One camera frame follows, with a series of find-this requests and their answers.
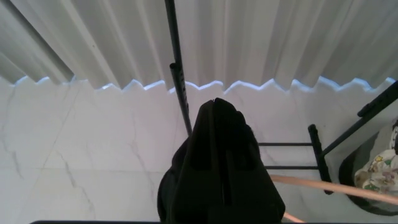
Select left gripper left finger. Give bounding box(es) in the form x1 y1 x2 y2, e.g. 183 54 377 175
170 98 225 223

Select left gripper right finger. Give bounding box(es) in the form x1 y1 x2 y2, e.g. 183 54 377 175
217 136 286 223

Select black garment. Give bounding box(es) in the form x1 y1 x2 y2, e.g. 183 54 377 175
156 97 259 223

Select pink clothes hanger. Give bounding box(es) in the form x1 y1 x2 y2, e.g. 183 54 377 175
269 174 398 223

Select white laundry basket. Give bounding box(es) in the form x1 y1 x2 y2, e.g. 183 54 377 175
338 116 398 217

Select black clothes rack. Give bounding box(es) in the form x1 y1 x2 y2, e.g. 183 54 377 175
164 0 398 196

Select cream printed garment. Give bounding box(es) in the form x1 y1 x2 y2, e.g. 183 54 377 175
354 118 398 196

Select white curtain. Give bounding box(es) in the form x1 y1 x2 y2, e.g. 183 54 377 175
0 0 398 95

